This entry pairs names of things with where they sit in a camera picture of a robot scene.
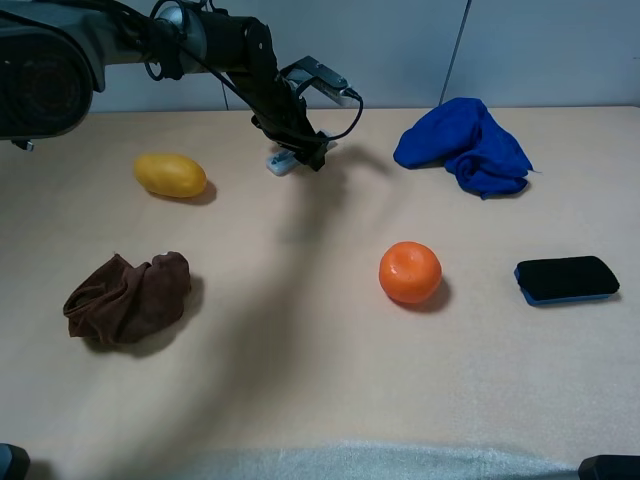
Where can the black base corner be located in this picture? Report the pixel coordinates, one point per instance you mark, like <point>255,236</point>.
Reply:
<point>14,462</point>
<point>610,467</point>

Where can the blue black board eraser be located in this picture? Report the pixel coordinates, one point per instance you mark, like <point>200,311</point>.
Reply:
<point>565,280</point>

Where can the orange fruit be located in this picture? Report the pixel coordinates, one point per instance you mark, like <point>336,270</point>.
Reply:
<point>409,272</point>

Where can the blue crumpled cloth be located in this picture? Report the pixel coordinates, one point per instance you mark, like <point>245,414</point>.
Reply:
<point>464,137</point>

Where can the light teal foam pad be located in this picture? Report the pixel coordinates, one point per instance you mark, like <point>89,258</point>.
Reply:
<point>366,460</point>

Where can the black right base corner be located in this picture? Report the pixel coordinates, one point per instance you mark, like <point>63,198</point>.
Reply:
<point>610,467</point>

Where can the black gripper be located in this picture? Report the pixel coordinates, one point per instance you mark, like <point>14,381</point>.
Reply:
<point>281,117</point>

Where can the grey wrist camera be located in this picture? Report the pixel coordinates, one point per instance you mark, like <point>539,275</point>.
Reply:
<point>308,72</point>

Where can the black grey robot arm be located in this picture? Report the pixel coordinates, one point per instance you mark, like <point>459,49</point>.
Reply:
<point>54,55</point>

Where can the yellow mango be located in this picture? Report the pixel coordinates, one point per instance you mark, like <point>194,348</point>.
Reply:
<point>170,175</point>

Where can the brown crumpled cloth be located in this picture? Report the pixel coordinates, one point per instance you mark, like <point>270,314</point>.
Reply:
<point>119,304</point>

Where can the black left base corner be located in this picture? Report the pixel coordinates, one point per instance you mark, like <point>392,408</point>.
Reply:
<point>14,462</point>

